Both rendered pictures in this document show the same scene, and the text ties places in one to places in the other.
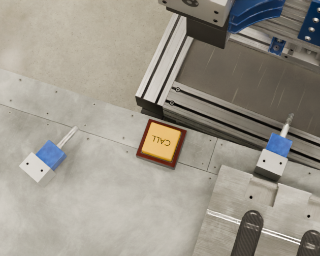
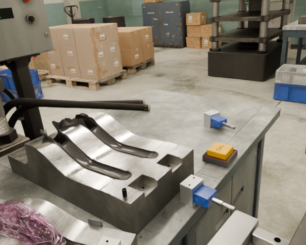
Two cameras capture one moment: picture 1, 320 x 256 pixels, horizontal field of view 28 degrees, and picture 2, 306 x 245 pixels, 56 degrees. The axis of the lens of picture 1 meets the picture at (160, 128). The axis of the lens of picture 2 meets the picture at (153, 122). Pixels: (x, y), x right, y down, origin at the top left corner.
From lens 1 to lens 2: 1.11 m
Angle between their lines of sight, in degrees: 70
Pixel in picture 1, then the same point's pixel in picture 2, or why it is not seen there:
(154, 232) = not seen: hidden behind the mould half
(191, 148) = (215, 168)
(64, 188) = (201, 130)
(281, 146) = (204, 192)
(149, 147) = (216, 144)
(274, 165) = (188, 182)
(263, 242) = (135, 158)
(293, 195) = (160, 172)
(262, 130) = not seen: outside the picture
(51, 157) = (216, 118)
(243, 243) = (140, 153)
